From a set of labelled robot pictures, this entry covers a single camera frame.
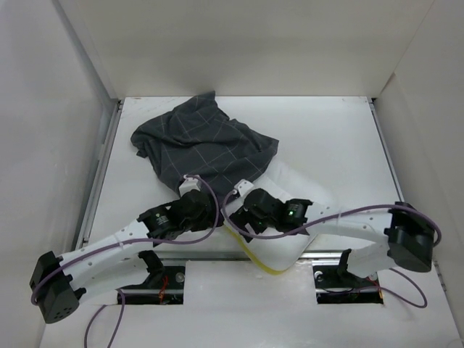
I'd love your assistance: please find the white pillow with yellow piping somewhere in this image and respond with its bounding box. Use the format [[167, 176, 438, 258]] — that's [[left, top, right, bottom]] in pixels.
[[225, 159, 336, 275]]

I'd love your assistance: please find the dark grey checked pillowcase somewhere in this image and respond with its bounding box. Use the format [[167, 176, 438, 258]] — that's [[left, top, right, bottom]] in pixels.
[[130, 92, 279, 200]]

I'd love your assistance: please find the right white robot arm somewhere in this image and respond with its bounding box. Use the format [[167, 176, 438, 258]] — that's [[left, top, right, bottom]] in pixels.
[[221, 186, 436, 286]]

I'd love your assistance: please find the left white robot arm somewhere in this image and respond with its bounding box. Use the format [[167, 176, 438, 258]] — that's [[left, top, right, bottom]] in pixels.
[[30, 189, 220, 324]]

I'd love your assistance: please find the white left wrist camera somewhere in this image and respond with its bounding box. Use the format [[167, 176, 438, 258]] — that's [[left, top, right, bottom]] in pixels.
[[178, 175, 201, 196]]

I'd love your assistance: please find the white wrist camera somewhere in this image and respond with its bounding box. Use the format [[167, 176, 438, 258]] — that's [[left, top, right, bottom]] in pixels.
[[178, 175, 201, 196], [234, 179, 254, 197]]

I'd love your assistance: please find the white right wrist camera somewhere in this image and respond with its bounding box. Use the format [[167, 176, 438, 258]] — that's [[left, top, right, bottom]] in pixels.
[[234, 179, 254, 197]]

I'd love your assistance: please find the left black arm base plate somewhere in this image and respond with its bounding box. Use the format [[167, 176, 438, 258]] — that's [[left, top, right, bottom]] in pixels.
[[122, 265, 186, 305]]

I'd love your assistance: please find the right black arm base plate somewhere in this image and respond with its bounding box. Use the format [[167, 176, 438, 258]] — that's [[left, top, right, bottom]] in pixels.
[[312, 265, 384, 305]]

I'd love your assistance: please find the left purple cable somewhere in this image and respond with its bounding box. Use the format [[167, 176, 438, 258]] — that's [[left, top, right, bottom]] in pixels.
[[30, 174, 223, 344]]

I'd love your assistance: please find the purple cable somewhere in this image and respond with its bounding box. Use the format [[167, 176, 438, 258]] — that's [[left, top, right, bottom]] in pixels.
[[221, 190, 442, 309], [30, 174, 223, 344]]

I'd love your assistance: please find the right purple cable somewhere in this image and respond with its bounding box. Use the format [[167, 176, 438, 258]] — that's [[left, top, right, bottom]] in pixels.
[[221, 190, 442, 309]]

